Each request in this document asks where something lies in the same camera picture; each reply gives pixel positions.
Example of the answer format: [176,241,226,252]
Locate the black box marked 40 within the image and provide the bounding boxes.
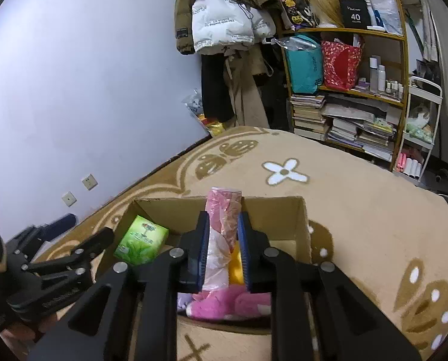
[339,0,371,29]

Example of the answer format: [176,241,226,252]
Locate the green tissue pack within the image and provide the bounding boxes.
[114,216,169,267]

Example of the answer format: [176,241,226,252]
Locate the wooden shelf unit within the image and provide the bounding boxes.
[278,0,408,168]

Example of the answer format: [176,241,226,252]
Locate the beige hanging trousers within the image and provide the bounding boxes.
[225,45,270,128]

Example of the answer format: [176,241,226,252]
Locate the stack of books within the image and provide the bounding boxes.
[290,94,329,141]

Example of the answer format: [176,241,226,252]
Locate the red patterned bag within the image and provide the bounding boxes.
[321,41,362,91]

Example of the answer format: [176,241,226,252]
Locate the white rolling cart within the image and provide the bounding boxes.
[392,76,443,186]

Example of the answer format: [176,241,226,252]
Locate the upper wall socket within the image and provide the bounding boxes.
[81,174,98,191]

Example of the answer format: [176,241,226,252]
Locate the plastic bag of toys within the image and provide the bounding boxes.
[181,89,229,138]

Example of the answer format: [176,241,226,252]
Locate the lower wall socket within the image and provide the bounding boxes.
[62,192,77,207]

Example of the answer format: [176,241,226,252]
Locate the blonde wig head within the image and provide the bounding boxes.
[306,0,344,28]

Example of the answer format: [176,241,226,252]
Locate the black hanging garment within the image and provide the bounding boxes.
[201,54,234,123]

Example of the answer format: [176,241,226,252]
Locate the person's left hand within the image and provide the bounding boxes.
[0,314,58,360]

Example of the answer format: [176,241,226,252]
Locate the teal tote bag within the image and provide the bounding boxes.
[286,35,323,94]

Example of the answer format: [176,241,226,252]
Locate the lavender plush cushion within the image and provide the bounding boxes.
[177,292,194,313]

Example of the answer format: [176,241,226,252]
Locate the wall socket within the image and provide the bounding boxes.
[81,174,98,191]
[62,192,77,207]

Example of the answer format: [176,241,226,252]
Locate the pink plush toy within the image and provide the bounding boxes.
[186,284,272,322]

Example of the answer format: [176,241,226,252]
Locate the pink floral tissue pack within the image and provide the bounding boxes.
[203,187,242,291]

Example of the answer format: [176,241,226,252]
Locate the beige floral carpet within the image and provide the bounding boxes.
[41,127,448,360]

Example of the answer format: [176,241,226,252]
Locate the open cardboard box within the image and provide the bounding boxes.
[96,196,315,335]

